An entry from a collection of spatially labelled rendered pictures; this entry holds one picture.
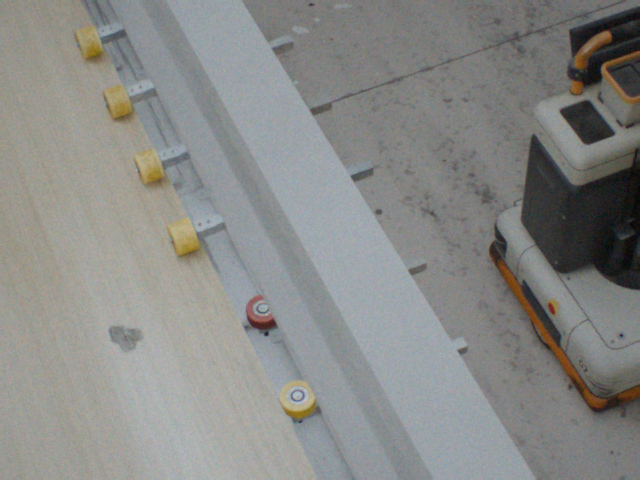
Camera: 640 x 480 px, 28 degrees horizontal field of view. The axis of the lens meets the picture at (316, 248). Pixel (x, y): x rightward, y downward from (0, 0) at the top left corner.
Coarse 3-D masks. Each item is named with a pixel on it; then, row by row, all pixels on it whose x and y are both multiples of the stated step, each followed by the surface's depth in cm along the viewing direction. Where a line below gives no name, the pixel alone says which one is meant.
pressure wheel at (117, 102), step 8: (112, 88) 334; (120, 88) 334; (104, 96) 336; (112, 96) 332; (120, 96) 333; (128, 96) 333; (112, 104) 332; (120, 104) 333; (128, 104) 334; (112, 112) 333; (120, 112) 334; (128, 112) 336
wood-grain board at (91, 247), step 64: (0, 0) 369; (64, 0) 368; (0, 64) 353; (64, 64) 351; (0, 128) 338; (64, 128) 337; (128, 128) 336; (0, 192) 324; (64, 192) 323; (128, 192) 322; (0, 256) 311; (64, 256) 311; (128, 256) 310; (192, 256) 309; (0, 320) 300; (64, 320) 299; (128, 320) 298; (192, 320) 297; (0, 384) 289; (64, 384) 288; (128, 384) 287; (192, 384) 287; (256, 384) 286; (0, 448) 279; (64, 448) 278; (128, 448) 278; (192, 448) 277; (256, 448) 276
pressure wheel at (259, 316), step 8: (256, 296) 300; (248, 304) 299; (256, 304) 299; (264, 304) 299; (248, 312) 297; (256, 312) 298; (264, 312) 298; (248, 320) 299; (256, 320) 296; (264, 320) 296; (272, 320) 296; (256, 328) 298; (264, 328) 298
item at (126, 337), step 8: (112, 328) 295; (120, 328) 295; (128, 328) 296; (136, 328) 296; (112, 336) 294; (120, 336) 295; (128, 336) 294; (136, 336) 294; (120, 344) 294; (128, 344) 293; (136, 344) 294
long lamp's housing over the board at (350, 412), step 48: (144, 0) 144; (144, 48) 143; (192, 96) 134; (192, 144) 134; (240, 192) 126; (240, 240) 126; (288, 288) 119; (288, 336) 119; (336, 336) 115; (336, 384) 113; (336, 432) 113; (384, 432) 109
